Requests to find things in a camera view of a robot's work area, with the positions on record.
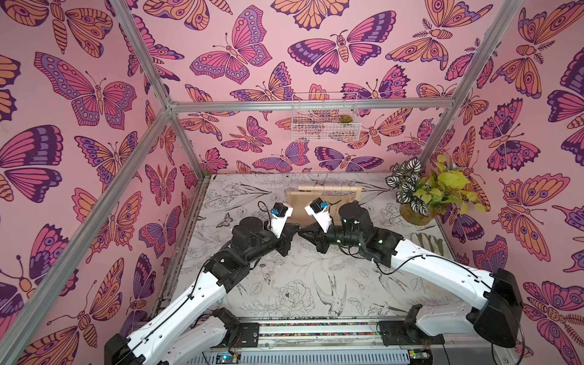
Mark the metal cage frame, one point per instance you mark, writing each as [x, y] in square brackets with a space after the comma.
[36, 309]

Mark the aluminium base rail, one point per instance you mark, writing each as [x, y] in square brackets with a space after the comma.
[351, 341]

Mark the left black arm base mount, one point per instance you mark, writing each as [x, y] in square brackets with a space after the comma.
[238, 334]

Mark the potted green leafy plant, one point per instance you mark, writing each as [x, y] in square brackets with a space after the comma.
[424, 195]

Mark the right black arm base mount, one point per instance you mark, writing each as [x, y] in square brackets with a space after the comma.
[406, 332]

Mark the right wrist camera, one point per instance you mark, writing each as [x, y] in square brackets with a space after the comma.
[319, 210]

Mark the beige green gardening glove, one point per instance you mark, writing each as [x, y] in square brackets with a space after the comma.
[435, 245]

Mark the white wire wall basket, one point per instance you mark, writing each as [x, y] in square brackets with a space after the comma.
[318, 120]

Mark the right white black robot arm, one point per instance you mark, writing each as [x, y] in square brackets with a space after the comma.
[491, 301]

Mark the small succulent in basket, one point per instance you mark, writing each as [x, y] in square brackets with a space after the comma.
[345, 119]

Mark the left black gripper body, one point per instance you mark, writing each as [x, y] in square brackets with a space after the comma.
[280, 243]

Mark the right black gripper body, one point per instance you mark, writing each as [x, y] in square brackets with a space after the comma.
[322, 236]

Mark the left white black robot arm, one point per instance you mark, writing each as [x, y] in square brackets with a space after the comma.
[180, 331]

